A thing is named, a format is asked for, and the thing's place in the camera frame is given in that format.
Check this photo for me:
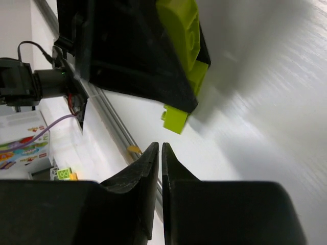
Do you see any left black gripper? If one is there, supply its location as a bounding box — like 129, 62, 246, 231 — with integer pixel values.
55, 0, 209, 112

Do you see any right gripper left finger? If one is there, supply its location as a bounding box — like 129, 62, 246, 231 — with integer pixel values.
1, 142, 159, 244

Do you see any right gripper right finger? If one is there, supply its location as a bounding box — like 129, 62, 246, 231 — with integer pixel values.
162, 143, 307, 244

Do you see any green curved lego brick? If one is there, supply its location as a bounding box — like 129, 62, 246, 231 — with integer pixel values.
156, 0, 208, 95

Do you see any small green lego brick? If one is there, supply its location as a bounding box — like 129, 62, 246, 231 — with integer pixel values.
161, 105, 189, 134

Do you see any colourful lego box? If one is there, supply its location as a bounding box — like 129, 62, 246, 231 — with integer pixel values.
1, 111, 51, 178

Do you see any aluminium front rail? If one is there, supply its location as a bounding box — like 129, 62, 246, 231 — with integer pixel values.
31, 1, 163, 222

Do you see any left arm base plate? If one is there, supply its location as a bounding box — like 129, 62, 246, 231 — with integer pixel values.
52, 45, 89, 129

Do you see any black thin cable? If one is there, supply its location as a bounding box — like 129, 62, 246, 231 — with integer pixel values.
16, 40, 55, 64

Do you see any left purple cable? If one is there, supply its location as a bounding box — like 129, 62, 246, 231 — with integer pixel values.
0, 114, 78, 154

